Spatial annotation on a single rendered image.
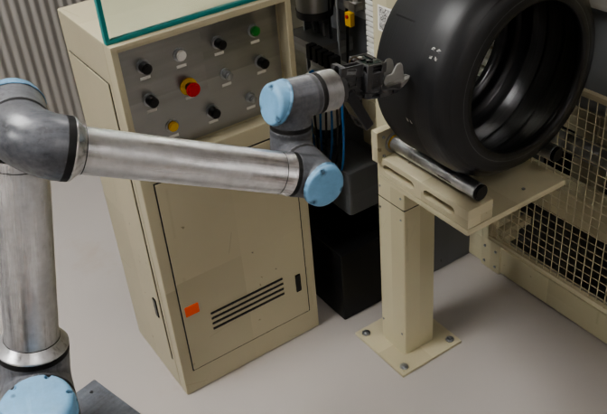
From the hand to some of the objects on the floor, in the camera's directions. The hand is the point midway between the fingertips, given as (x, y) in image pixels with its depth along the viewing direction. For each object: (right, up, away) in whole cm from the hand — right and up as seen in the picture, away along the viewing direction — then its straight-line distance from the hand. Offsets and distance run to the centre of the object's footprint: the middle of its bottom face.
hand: (404, 79), depth 185 cm
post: (+14, -79, +101) cm, 129 cm away
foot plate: (+14, -79, +101) cm, 129 cm away
